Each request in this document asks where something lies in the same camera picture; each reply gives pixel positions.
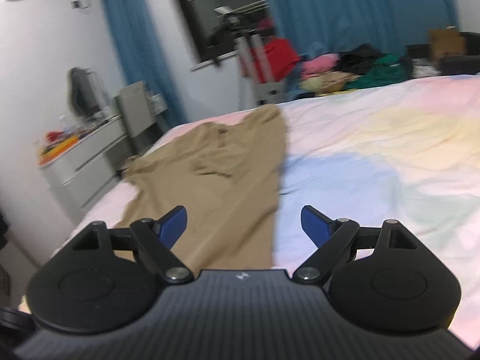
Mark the colourful clutter on dresser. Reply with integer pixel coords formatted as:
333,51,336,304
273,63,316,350
35,129,89,166

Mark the brown cardboard box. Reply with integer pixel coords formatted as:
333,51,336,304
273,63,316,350
428,27,466,65

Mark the tan beige garment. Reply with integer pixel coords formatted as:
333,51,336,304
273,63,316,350
117,105,287,273

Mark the green garment in pile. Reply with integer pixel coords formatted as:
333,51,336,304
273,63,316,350
344,54,413,90

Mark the yellow beige garment in pile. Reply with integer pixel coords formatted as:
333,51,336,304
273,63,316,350
298,71,360,95

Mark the grey backed chair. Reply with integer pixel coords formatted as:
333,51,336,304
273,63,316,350
115,81,170,156

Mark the pink garment in pile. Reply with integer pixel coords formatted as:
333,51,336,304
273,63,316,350
300,53,339,80

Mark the pastel multicolour bed sheet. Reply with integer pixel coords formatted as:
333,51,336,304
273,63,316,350
15,76,479,359

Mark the blue curtain panel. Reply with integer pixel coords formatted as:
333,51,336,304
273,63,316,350
103,0,187,127
268,0,458,56

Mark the blue curtain left panel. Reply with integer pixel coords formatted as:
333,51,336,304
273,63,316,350
103,0,187,127

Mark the red garment on rack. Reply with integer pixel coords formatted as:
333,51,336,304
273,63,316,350
241,37,300,84

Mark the wall socket with plug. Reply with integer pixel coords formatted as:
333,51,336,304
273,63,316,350
71,0,90,10

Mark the white drawer dresser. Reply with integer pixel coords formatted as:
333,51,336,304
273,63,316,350
40,116,132,224

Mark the black garment in pile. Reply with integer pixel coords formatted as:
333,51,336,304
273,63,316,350
335,43,385,76

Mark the dark glass window door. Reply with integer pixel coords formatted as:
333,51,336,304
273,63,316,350
177,0,275,63

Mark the black bag on dresser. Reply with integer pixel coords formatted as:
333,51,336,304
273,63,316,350
67,67,101,119

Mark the blue curtain right panel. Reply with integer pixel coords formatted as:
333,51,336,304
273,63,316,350
268,0,458,56

